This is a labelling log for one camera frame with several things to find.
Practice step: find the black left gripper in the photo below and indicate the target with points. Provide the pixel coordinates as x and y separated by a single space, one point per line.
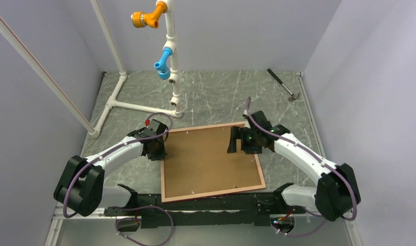
161 155

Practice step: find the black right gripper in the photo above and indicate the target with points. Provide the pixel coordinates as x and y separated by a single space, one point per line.
237 132

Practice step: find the pink picture frame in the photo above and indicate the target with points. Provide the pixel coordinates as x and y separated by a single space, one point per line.
211 196

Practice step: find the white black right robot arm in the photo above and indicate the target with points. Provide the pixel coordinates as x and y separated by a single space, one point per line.
336 193

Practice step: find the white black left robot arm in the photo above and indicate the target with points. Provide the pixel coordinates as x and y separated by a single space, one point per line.
81 188

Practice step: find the blue pipe nozzle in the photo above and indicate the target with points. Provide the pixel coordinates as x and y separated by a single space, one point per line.
161 65

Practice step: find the orange pipe nozzle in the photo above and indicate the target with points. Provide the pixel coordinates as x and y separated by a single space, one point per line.
142 19

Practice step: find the white PVC pipe stand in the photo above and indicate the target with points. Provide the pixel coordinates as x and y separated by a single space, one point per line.
66 39

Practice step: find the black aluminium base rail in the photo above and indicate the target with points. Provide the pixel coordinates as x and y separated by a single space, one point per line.
236 219

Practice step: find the small black-handled hammer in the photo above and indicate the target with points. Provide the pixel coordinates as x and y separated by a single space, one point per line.
292 96

